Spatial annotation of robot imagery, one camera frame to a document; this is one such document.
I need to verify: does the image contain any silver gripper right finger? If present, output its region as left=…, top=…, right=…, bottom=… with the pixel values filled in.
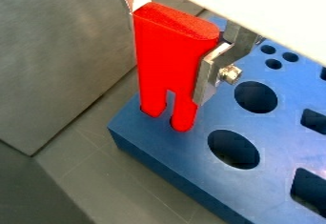
left=192, top=21, right=264, bottom=106

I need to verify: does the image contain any red square-circle peg block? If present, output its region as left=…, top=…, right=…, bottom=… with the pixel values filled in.
left=132, top=2, right=220, bottom=132

